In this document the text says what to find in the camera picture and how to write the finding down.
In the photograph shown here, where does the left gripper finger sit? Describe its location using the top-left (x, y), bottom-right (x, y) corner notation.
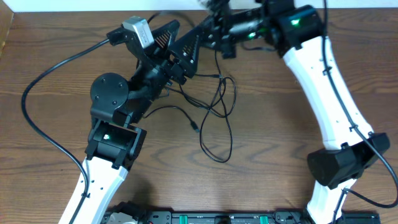
top-left (169, 26), bottom-right (203, 78)
top-left (150, 20), bottom-right (180, 53)

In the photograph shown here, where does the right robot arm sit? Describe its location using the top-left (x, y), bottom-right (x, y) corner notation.
top-left (201, 1), bottom-right (390, 223)

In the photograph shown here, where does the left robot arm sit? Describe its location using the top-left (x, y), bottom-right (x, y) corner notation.
top-left (60, 17), bottom-right (203, 223)

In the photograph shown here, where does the left black camera cable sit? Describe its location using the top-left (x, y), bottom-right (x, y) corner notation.
top-left (21, 39), bottom-right (111, 224)

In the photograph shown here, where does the black camera cable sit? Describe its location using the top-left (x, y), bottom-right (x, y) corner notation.
top-left (322, 0), bottom-right (398, 224)
top-left (21, 39), bottom-right (111, 224)

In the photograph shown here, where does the right black camera cable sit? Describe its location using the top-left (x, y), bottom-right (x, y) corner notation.
top-left (322, 0), bottom-right (398, 224)

